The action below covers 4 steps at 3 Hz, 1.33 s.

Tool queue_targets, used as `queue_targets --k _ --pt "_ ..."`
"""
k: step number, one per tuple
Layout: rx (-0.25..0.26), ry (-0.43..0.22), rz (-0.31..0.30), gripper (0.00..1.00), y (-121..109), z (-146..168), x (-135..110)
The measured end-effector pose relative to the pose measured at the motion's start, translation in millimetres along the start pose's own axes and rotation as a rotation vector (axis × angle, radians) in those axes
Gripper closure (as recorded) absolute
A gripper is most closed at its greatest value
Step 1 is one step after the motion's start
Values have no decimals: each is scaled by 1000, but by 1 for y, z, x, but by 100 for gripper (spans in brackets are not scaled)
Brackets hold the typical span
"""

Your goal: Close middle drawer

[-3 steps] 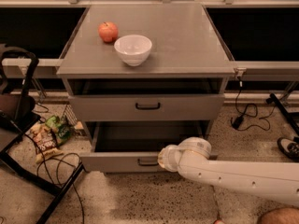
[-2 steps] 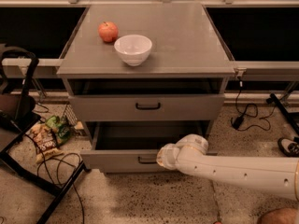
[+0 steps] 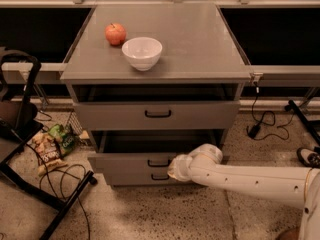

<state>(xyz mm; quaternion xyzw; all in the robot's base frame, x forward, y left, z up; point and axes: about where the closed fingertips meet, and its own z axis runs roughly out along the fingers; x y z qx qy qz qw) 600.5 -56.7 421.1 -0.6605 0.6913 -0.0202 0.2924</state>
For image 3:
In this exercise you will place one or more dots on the grey black sneaker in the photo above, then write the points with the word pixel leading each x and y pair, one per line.
pixel 308 157

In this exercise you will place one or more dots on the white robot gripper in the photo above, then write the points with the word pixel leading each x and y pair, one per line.
pixel 181 168

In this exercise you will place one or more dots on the black stand leg right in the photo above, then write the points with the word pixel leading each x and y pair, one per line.
pixel 312 126

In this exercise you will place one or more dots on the black chair frame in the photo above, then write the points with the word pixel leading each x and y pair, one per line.
pixel 18 126

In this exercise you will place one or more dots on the bare human knee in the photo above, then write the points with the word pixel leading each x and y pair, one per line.
pixel 290 234

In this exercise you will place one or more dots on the white ceramic bowl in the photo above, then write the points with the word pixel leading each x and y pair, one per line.
pixel 142 53

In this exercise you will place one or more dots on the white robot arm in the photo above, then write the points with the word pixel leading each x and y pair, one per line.
pixel 298 187

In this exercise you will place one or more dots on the grey drawer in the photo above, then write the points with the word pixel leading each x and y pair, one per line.
pixel 139 151
pixel 139 179
pixel 157 115

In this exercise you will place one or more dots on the brown snack bag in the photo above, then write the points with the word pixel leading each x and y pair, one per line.
pixel 49 153

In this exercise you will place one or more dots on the grey bottom drawer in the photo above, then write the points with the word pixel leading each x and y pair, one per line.
pixel 139 179

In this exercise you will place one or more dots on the green chip bag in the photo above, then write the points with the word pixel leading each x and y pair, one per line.
pixel 64 137

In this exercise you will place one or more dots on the grey top drawer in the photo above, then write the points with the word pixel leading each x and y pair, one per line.
pixel 157 115

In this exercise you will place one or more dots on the grey drawer cabinet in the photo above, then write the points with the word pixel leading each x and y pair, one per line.
pixel 92 44

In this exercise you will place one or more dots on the red apple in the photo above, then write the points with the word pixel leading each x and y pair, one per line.
pixel 115 34

